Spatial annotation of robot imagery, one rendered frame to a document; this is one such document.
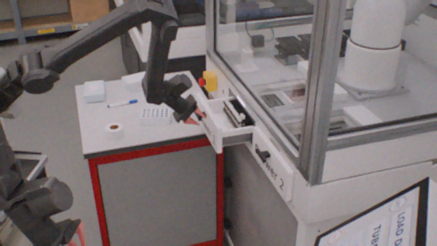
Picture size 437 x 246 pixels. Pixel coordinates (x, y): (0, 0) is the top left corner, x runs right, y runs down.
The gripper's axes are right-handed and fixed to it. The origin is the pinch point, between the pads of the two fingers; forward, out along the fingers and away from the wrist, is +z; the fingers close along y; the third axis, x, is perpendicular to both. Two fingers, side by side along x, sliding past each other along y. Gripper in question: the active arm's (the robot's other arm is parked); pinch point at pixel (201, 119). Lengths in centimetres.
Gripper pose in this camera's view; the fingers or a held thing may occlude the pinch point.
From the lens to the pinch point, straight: 170.7
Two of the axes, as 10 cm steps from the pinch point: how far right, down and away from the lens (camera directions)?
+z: 6.7, 5.0, 5.5
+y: 6.7, -7.2, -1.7
